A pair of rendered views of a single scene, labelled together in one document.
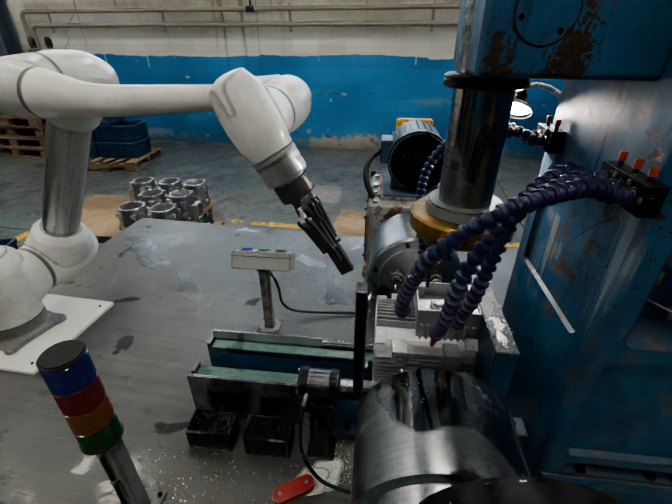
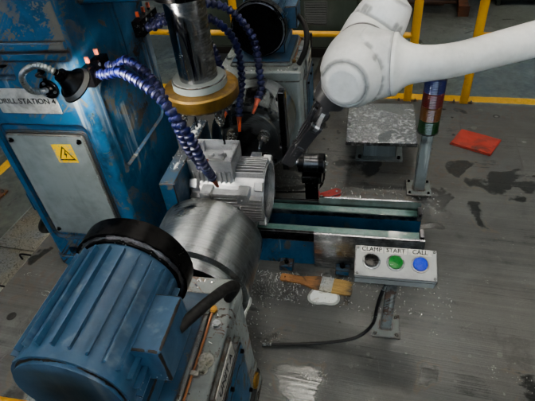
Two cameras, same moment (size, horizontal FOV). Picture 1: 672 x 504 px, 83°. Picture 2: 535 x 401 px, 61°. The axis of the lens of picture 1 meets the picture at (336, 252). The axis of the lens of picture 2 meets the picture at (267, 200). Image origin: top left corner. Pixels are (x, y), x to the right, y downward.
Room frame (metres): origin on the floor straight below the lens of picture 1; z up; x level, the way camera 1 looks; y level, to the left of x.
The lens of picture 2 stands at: (1.61, 0.05, 1.82)
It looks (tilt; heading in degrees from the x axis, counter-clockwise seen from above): 41 degrees down; 188
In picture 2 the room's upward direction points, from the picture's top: 7 degrees counter-clockwise
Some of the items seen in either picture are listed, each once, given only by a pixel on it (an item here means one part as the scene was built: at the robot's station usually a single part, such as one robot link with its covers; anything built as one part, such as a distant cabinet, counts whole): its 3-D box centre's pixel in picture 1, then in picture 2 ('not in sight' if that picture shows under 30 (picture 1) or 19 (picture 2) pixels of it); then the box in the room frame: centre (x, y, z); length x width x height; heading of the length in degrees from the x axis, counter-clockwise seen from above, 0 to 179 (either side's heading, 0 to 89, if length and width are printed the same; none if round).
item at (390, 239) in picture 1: (411, 253); (195, 281); (0.98, -0.23, 1.04); 0.37 x 0.25 x 0.25; 173
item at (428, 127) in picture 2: (97, 428); (428, 124); (0.39, 0.39, 1.05); 0.06 x 0.06 x 0.04
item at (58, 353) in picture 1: (105, 444); (427, 136); (0.39, 0.39, 1.01); 0.08 x 0.08 x 0.42; 83
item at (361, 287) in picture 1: (358, 345); (284, 130); (0.51, -0.04, 1.12); 0.04 x 0.03 x 0.26; 83
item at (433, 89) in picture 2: (68, 368); (435, 83); (0.39, 0.39, 1.19); 0.06 x 0.06 x 0.04
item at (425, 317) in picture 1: (444, 310); (216, 161); (0.62, -0.22, 1.11); 0.12 x 0.11 x 0.07; 83
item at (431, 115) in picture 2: (88, 410); (431, 110); (0.39, 0.39, 1.10); 0.06 x 0.06 x 0.04
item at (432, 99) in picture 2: (79, 390); (433, 97); (0.39, 0.39, 1.14); 0.06 x 0.06 x 0.04
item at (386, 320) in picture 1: (419, 343); (234, 188); (0.63, -0.18, 1.01); 0.20 x 0.19 x 0.19; 83
